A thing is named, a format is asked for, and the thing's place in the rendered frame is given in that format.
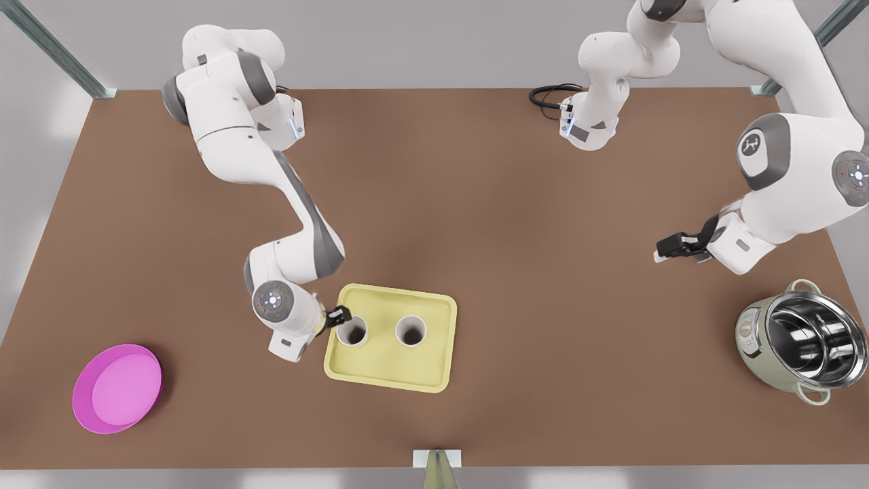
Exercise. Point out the white IKEA cup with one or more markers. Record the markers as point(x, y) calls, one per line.
point(411, 330)
point(352, 331)

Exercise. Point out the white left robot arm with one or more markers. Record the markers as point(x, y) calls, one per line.
point(781, 115)

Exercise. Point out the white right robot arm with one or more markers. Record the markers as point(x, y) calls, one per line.
point(231, 146)

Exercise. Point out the yellow rectangular tray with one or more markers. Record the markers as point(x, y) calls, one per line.
point(392, 338)

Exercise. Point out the green steel cooking pot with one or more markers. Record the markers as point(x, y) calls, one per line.
point(801, 341)

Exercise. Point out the pink round bowl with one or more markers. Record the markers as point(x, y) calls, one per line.
point(117, 388)

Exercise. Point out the silver frame post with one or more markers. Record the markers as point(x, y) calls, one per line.
point(438, 468)
point(811, 47)
point(54, 47)

